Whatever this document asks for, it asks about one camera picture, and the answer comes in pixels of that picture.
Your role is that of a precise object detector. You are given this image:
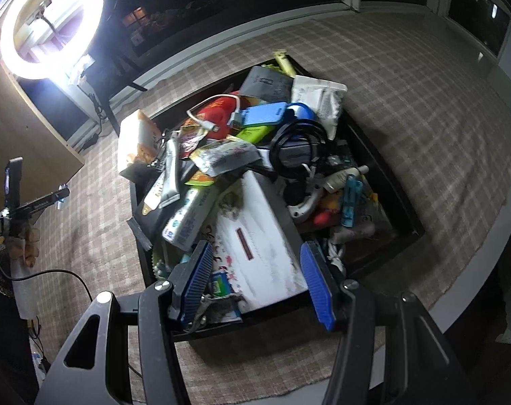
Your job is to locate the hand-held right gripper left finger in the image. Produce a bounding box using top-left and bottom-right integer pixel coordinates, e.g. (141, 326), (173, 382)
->
(34, 240), (214, 405)

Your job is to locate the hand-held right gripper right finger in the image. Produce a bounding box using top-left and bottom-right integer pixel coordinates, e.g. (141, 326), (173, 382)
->
(300, 240), (480, 405)

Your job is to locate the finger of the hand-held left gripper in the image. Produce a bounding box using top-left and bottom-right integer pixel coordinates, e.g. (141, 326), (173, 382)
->
(11, 188), (71, 219)

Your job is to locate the black storage box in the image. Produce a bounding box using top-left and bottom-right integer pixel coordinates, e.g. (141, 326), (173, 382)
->
(129, 53), (427, 342)

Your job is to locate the white USB cable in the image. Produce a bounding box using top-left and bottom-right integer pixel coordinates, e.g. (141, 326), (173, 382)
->
(187, 94), (243, 133)

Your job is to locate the blue round tag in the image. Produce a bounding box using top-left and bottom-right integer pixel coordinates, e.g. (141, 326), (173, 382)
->
(287, 102), (316, 122)

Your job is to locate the person's left forearm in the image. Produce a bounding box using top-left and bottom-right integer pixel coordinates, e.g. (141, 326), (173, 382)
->
(0, 257), (41, 397)

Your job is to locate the person's left hand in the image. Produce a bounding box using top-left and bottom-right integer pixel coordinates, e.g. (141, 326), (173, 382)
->
(4, 218), (41, 268)

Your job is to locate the wooden board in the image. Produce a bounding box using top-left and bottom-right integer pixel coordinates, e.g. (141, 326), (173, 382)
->
(0, 61), (85, 220)

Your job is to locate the pale printed tube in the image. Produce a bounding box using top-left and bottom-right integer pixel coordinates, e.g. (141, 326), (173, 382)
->
(163, 186), (222, 249)

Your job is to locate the white envelope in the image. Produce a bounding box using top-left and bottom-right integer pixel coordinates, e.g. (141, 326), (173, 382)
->
(207, 171), (309, 311)

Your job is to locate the silver stick packet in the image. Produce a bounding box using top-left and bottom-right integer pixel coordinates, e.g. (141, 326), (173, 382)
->
(143, 138), (182, 212)

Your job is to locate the black tripod stand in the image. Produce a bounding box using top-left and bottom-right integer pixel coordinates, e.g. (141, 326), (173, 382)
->
(93, 55), (149, 136)

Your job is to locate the white squeeze bottle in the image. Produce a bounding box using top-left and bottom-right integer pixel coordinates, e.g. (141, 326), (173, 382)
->
(323, 165), (371, 192)

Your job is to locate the orange white tissue pack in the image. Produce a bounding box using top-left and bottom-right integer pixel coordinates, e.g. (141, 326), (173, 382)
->
(117, 110), (161, 178)

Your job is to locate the white yellow snack packet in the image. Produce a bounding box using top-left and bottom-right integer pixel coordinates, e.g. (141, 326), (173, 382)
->
(190, 139), (260, 178)

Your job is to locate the red white snack packet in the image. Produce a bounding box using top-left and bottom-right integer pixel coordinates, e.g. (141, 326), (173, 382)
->
(177, 124), (210, 159)

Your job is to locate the red orange snack bag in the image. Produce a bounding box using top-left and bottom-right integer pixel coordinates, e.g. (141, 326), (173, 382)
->
(196, 97), (239, 136)

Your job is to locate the dark grey flat pouch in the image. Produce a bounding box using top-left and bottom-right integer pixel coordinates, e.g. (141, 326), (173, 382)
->
(239, 66), (296, 104)

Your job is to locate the yellow green stick packet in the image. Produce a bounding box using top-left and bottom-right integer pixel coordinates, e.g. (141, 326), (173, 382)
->
(273, 51), (296, 77)

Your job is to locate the thin black cable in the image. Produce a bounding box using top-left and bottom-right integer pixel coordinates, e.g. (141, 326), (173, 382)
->
(0, 215), (93, 302)

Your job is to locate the white curved plastic ring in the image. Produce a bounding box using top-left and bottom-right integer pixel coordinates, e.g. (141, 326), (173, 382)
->
(287, 186), (324, 224)

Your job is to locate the white ring light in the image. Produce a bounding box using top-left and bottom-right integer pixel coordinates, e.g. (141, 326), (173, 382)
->
(0, 0), (106, 81)

